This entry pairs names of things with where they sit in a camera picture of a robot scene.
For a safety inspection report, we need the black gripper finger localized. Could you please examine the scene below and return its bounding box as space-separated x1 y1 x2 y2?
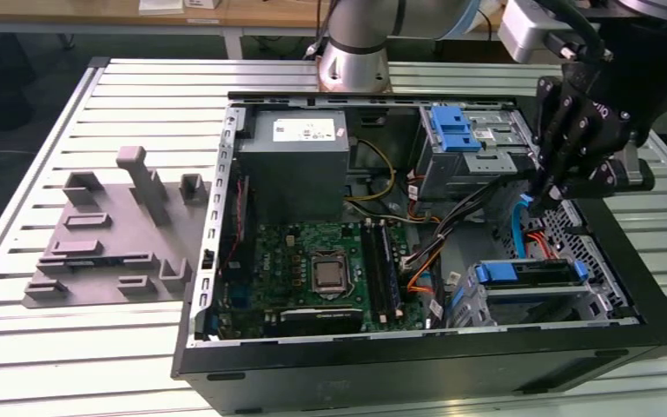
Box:
558 145 657 202
527 76 625 218

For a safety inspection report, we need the hard disk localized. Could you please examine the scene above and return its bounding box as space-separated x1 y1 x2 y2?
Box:
475 259 589 290

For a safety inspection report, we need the metal disk bay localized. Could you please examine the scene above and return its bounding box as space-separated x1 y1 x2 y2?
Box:
446 258 628 329

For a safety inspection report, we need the metal optical drive cage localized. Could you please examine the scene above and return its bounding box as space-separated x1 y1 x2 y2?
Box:
415 103 547 201

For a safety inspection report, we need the blue plastic drive latch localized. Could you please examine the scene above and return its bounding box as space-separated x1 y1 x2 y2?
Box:
430 105 483 153

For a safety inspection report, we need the grey power supply unit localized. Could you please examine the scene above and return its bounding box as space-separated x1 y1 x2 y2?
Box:
234 109 351 222

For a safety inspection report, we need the CPU socket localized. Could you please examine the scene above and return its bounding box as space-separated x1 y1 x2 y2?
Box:
307 249 354 304

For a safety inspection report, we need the silver CPU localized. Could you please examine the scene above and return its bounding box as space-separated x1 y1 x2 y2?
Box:
314 262 347 288

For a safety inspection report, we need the green motherboard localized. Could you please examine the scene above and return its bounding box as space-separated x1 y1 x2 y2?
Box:
216 220 427 340

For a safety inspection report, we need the black graphics card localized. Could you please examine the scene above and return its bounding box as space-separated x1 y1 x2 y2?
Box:
263 306 365 336

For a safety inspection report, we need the black PC case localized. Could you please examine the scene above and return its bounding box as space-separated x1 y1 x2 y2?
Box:
170 89 667 416

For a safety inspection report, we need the grey parts rack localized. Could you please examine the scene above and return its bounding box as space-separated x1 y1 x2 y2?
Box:
20 145 215 309

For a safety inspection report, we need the wooden desk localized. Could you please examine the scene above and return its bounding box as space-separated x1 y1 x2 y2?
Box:
0 0 509 66

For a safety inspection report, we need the black camera cable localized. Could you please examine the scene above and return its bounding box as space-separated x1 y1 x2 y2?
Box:
547 0 614 63

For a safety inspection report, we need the orange wire black connector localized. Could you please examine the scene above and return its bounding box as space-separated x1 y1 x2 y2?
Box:
527 229 557 261

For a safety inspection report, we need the blue wire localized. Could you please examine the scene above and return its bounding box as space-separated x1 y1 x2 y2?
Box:
511 193 538 261

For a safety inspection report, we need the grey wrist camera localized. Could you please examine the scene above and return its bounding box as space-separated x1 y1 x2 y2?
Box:
497 0 582 65

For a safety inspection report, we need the black cable bundle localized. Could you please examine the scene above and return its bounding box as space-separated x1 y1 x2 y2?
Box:
402 177 509 270

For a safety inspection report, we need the yellow wire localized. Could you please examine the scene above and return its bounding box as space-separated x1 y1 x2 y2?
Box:
345 137 399 203

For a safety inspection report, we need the orange flat wire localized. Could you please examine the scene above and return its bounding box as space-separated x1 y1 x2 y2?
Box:
406 247 445 293

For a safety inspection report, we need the red wire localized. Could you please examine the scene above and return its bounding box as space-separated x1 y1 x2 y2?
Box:
226 175 254 268

